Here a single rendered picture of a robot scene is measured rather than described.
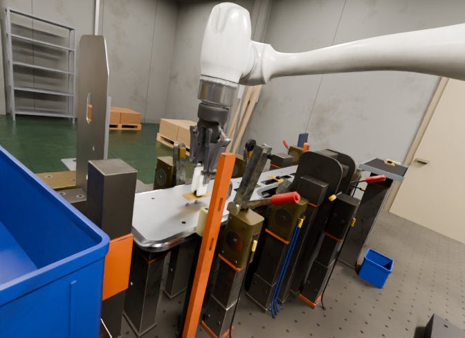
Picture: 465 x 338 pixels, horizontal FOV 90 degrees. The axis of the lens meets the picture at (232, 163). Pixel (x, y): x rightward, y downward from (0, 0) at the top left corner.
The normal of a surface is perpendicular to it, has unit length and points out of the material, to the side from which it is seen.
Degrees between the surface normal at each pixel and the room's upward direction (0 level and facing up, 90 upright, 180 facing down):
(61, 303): 90
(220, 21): 81
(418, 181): 90
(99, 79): 90
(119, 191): 90
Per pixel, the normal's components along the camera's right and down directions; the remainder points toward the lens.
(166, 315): 0.22, -0.94
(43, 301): 0.82, 0.33
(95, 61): -0.63, 0.08
